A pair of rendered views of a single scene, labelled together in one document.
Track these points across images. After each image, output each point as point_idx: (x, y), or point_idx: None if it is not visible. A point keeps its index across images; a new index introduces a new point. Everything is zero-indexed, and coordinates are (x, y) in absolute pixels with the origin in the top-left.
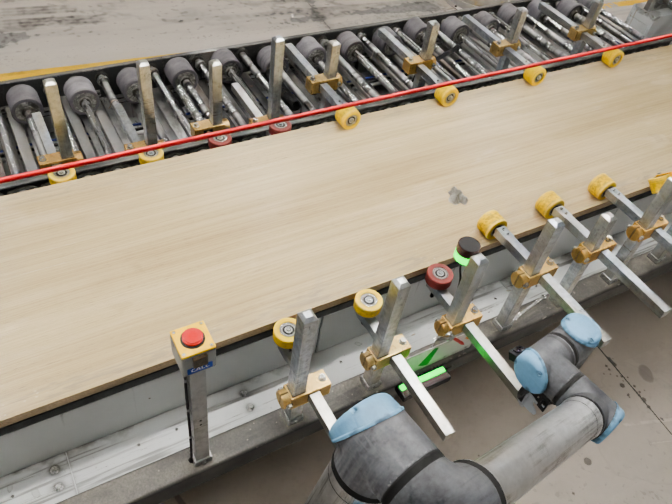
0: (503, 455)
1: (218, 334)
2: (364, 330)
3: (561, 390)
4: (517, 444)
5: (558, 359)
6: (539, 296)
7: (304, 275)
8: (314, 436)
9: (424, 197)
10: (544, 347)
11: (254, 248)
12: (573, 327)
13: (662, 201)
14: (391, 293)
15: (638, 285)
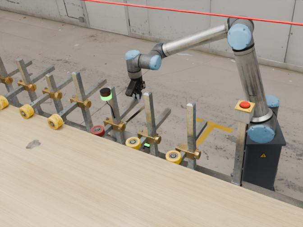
0: (214, 27)
1: (199, 175)
2: None
3: (160, 53)
4: (205, 30)
5: (150, 53)
6: None
7: (136, 168)
8: None
9: (41, 155)
10: (148, 57)
11: (135, 196)
12: (135, 53)
13: (25, 68)
14: (150, 100)
15: (68, 79)
